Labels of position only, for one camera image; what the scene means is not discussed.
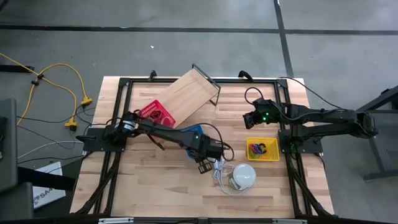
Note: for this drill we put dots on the white printed box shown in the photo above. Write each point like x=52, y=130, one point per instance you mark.
x=49, y=186

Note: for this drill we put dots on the blue coil wristband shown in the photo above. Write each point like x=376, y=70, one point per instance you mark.
x=258, y=151

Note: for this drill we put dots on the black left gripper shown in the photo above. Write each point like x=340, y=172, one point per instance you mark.
x=210, y=149

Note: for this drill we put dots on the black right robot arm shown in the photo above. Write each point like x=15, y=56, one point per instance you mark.
x=329, y=119

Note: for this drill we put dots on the wooden shelf riser black legs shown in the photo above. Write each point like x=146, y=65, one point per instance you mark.
x=189, y=93

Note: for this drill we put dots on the tan rubber band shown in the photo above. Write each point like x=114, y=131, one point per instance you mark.
x=168, y=119

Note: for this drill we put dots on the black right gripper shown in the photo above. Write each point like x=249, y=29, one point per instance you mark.
x=259, y=113

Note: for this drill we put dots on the black metal cart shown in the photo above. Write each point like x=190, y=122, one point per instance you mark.
x=382, y=137

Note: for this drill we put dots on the dark grey desk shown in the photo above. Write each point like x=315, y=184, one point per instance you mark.
x=7, y=146

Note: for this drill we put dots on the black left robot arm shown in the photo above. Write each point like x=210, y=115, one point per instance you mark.
x=161, y=132

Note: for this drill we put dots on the white bulb brass table lamp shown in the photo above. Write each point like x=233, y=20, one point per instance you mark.
x=244, y=176

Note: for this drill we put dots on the yellow plastic basket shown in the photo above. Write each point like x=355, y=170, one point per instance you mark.
x=273, y=149

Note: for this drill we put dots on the red plastic basket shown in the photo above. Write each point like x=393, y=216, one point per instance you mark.
x=146, y=109

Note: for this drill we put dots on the yellow power plug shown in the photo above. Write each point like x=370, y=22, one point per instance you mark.
x=86, y=101
x=71, y=124

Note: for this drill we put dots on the black flat bar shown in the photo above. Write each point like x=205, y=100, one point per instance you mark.
x=46, y=179

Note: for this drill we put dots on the black coil wristband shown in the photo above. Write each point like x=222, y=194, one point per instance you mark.
x=264, y=146

